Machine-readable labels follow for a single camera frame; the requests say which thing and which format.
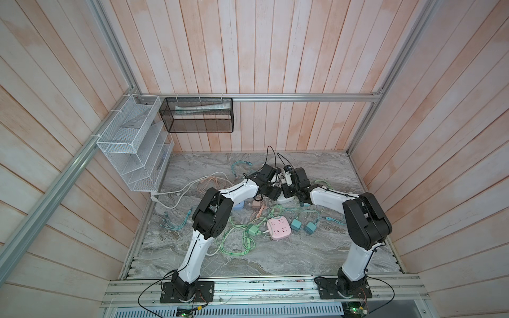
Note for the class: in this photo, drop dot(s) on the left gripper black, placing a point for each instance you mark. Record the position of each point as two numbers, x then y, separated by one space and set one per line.
274 194

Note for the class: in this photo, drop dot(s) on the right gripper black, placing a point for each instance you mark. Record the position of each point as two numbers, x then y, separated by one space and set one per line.
284 187

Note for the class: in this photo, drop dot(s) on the teal charger plug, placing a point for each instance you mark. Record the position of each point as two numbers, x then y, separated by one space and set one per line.
296 225
310 228

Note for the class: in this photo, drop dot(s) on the pink power strip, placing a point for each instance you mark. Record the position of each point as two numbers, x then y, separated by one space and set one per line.
279 228

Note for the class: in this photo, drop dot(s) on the light green charger plug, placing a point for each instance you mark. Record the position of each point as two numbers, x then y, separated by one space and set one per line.
253 230

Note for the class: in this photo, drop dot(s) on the white power strip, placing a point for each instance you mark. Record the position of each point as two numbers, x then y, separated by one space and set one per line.
284 200

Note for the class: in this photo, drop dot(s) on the blue power strip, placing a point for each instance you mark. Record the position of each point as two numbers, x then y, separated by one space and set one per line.
239 206

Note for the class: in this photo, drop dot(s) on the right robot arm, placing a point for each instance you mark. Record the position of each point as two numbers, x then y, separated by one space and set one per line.
367 224

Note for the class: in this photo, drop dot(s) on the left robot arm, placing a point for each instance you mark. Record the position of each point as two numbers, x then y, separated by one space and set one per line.
210 219

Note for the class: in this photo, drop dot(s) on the black mesh basket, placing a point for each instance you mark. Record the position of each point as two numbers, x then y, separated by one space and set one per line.
198 115

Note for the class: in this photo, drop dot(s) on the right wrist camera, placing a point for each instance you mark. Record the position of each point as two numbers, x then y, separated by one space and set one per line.
287 172

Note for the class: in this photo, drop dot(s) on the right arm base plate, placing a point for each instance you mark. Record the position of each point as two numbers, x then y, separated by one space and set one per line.
342 288

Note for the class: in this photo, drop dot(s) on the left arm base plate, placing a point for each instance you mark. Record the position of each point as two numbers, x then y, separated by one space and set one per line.
181 292

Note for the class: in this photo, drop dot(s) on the white wire mesh shelf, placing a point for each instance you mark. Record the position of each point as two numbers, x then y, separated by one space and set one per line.
136 145

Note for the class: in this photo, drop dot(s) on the aluminium frame rail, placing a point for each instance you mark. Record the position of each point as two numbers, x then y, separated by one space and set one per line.
285 97

